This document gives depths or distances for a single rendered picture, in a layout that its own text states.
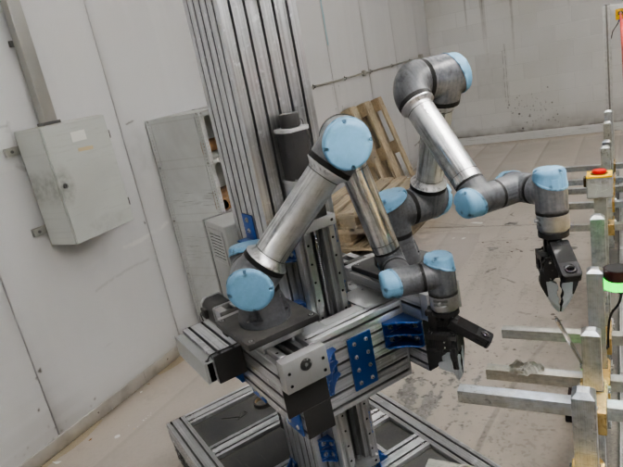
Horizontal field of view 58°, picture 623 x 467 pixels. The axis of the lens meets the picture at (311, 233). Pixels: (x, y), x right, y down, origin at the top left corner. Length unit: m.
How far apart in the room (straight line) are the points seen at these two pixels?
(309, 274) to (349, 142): 0.57
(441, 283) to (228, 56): 0.85
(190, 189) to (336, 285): 2.04
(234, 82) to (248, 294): 0.62
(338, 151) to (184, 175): 2.46
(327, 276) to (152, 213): 2.14
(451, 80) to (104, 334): 2.56
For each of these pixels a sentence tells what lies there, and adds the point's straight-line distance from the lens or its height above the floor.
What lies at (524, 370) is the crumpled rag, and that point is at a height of 0.87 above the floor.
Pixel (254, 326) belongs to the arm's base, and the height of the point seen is 1.05.
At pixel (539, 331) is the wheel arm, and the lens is 1.78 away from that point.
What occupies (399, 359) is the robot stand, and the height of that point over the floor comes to 0.74.
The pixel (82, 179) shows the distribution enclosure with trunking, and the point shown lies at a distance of 3.12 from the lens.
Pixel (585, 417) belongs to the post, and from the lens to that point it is 1.03.
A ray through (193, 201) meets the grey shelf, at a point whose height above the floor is 1.00.
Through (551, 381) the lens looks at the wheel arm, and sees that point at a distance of 1.55.
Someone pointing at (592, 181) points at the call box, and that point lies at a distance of 1.89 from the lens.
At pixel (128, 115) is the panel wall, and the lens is 3.71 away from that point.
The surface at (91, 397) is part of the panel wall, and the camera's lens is 3.53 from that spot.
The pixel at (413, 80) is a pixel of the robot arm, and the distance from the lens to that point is 1.55.
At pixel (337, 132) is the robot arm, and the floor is 1.54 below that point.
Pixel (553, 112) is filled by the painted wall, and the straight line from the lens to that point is 9.19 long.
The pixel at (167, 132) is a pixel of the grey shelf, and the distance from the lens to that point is 3.68.
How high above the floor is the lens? 1.69
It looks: 16 degrees down
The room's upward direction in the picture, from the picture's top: 11 degrees counter-clockwise
